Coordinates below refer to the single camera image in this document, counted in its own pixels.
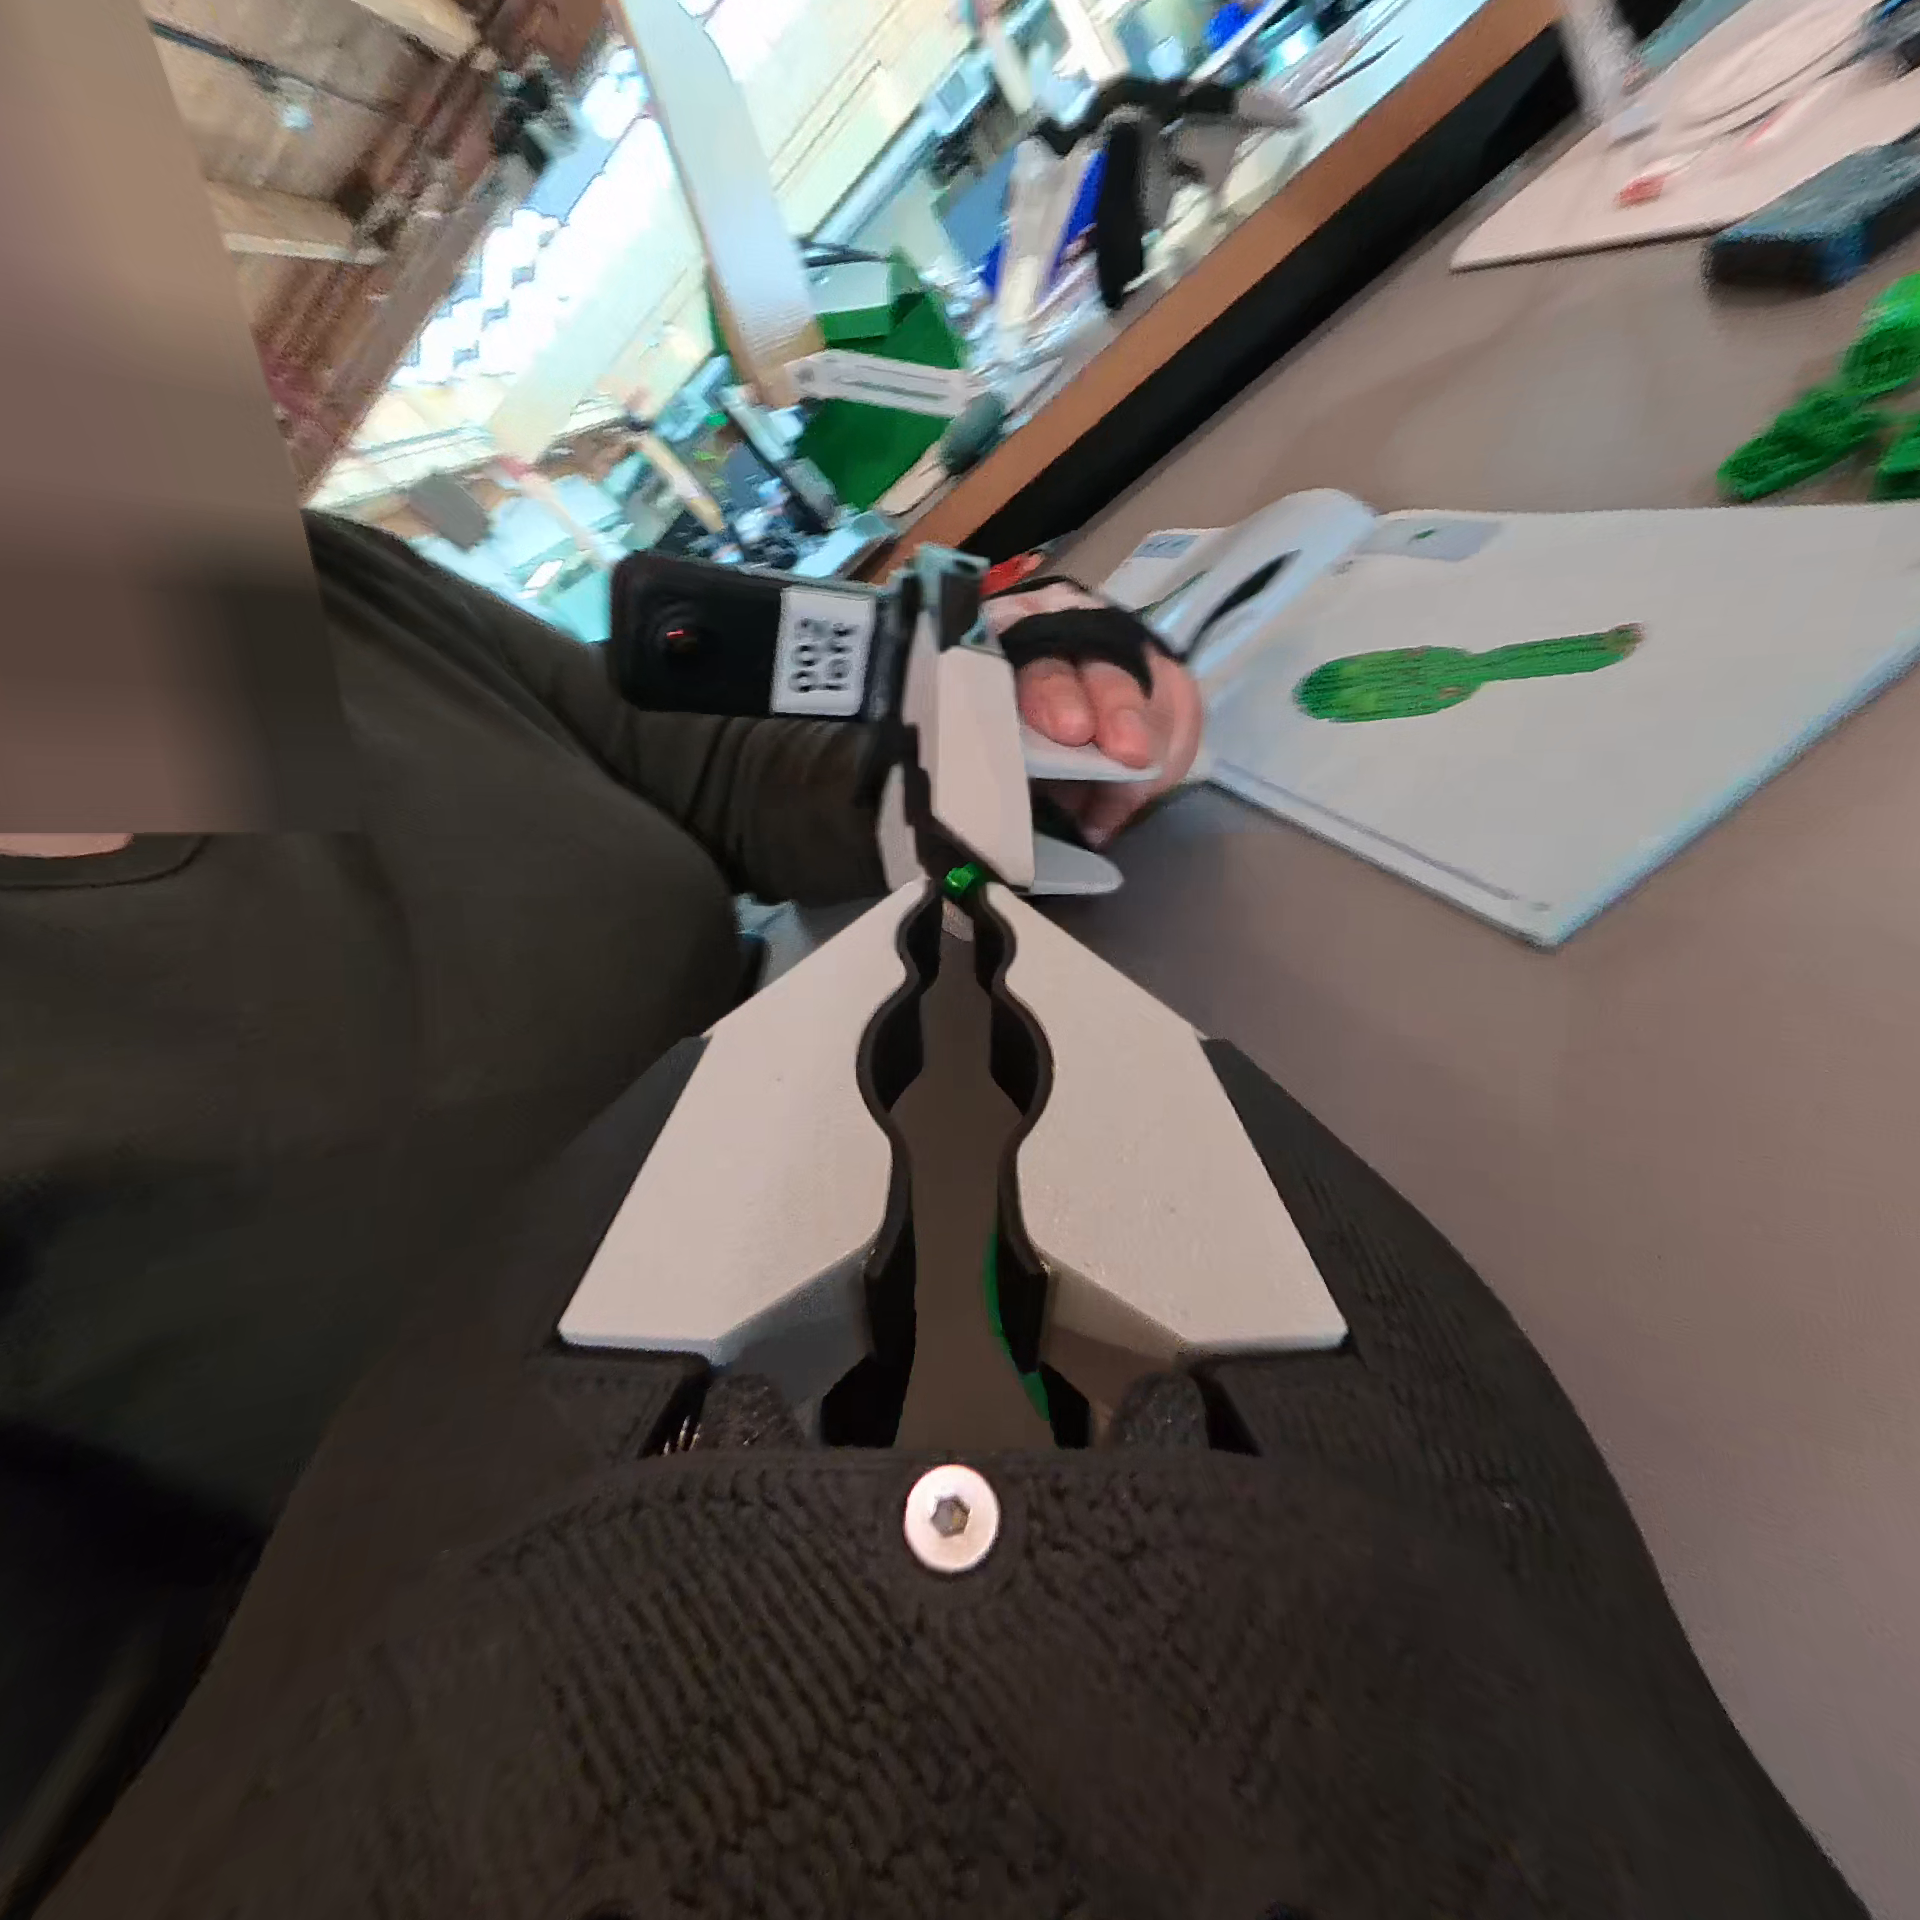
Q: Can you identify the person's left hand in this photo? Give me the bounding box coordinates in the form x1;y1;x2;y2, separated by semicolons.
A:
1014;641;1211;845

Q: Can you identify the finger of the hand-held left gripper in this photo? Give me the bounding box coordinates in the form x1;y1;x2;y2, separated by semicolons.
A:
904;641;1040;887
875;596;954;903

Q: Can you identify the cluster of green bricks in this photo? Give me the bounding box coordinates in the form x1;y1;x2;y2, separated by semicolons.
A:
1713;269;1920;507

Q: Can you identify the black battery with blue edge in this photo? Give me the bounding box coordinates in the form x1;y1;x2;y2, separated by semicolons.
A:
1698;138;1920;296

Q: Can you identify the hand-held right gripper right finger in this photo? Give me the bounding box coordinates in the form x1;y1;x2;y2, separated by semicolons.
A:
966;882;1349;1451

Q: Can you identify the green bin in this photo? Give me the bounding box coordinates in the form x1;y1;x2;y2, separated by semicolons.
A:
811;256;972;512

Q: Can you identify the wood-edged long desk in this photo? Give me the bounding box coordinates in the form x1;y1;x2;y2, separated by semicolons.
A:
885;0;1569;578

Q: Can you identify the black and white device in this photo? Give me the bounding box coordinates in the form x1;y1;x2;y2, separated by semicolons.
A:
1036;77;1307;310

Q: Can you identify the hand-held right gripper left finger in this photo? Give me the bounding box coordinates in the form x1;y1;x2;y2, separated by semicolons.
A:
558;880;944;1448

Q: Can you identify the white instruction booklet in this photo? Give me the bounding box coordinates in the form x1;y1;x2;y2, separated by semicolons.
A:
1107;488;1920;950

